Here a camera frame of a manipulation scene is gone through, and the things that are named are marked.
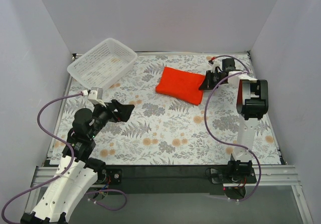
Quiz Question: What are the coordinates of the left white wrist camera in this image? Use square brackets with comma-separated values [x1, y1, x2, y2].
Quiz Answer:
[81, 87, 106, 107]

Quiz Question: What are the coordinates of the purple cable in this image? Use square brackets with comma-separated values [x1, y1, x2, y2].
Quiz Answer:
[1, 90, 128, 224]
[204, 55, 262, 202]

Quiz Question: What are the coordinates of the aluminium frame rail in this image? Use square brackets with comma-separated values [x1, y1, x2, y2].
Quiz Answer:
[23, 159, 312, 223]

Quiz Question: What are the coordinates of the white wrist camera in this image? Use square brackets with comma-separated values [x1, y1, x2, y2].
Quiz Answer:
[208, 57, 222, 72]
[81, 87, 106, 107]

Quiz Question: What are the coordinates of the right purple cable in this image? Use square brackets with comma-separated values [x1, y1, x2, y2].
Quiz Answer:
[204, 55, 262, 202]

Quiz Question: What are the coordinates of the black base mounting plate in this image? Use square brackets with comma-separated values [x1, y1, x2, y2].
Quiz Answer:
[92, 164, 258, 195]

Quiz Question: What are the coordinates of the orange t-shirt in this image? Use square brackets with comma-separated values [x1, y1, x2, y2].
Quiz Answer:
[155, 67, 205, 105]

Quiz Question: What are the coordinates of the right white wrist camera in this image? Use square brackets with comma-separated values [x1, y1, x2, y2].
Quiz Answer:
[208, 57, 222, 72]

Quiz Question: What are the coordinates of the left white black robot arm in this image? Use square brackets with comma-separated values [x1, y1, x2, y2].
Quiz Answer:
[20, 99, 134, 223]

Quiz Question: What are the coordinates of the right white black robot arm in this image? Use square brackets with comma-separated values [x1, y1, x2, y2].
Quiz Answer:
[199, 55, 268, 183]

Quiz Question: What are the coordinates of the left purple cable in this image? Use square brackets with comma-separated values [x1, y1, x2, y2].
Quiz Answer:
[1, 90, 128, 224]

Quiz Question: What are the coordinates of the white plastic basket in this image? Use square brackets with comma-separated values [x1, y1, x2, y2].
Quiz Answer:
[67, 38, 137, 89]

